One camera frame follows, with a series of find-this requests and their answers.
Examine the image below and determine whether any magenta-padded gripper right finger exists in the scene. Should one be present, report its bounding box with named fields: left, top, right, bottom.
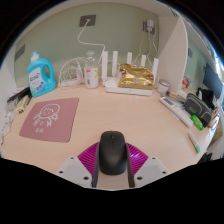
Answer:
left=124, top=142, right=170, bottom=189

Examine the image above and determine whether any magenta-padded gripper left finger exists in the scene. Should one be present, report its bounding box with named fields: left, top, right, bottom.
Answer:
left=54, top=141, right=101, bottom=189

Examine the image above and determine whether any black computer mouse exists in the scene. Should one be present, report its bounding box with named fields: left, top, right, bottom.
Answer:
left=98, top=130, right=128, bottom=176

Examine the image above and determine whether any pink mouse pad with drawing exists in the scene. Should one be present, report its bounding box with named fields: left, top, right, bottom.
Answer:
left=18, top=97, right=80, bottom=144

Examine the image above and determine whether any white and green pen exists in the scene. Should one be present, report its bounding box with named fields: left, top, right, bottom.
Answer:
left=187, top=130, right=202, bottom=154

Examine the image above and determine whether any white remote control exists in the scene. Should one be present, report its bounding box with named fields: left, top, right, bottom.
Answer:
left=159, top=95, right=194, bottom=129

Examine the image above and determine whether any white router with antennas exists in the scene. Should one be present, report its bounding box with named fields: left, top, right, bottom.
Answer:
left=100, top=50, right=160, bottom=97

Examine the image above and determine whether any small green bottle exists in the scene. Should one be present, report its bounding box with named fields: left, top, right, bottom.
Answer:
left=190, top=114, right=204, bottom=131

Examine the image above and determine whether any small round white jar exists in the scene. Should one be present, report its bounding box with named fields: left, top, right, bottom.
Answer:
left=156, top=79, right=172, bottom=96

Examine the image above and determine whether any dark grey zip pouch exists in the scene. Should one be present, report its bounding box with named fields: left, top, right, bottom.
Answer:
left=183, top=93, right=214, bottom=128

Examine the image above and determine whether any gold foil bag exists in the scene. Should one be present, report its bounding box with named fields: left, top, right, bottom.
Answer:
left=117, top=63, right=155, bottom=90

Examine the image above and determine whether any black pen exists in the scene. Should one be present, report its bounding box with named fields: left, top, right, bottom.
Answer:
left=25, top=94, right=33, bottom=107

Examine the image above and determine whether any small yellowish box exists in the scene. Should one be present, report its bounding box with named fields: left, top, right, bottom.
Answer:
left=14, top=94, right=30, bottom=115

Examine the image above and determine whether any clear plastic bottle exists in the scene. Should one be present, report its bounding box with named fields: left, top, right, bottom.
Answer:
left=83, top=50, right=100, bottom=90

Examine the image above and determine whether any crumpled clear plastic bag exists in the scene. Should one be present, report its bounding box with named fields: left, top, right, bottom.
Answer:
left=0, top=106, right=18, bottom=144

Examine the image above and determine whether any blue detergent bottle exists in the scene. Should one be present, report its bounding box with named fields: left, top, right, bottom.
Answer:
left=26, top=50, right=57, bottom=98

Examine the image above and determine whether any black bag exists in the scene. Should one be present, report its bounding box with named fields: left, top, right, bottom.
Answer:
left=196, top=87, right=216, bottom=109

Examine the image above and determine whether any stack of books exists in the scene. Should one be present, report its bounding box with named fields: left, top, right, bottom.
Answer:
left=6, top=85, right=33, bottom=104

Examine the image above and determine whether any dark computer monitor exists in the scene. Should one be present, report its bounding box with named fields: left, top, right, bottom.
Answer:
left=203, top=63, right=224, bottom=99

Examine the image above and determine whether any thin white charger cable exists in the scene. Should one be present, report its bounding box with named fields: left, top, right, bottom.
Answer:
left=134, top=31, right=158, bottom=68

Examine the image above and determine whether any white cable from wall socket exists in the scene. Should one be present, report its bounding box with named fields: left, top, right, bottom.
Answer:
left=77, top=19, right=107, bottom=59

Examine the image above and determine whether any grey blank wall plate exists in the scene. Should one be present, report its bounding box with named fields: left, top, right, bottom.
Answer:
left=13, top=44, right=26, bottom=62

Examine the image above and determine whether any white wall charger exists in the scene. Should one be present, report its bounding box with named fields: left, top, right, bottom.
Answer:
left=143, top=19, right=156, bottom=35

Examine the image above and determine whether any grey wall socket plate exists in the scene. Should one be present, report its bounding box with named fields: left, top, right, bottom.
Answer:
left=79, top=14, right=97, bottom=28

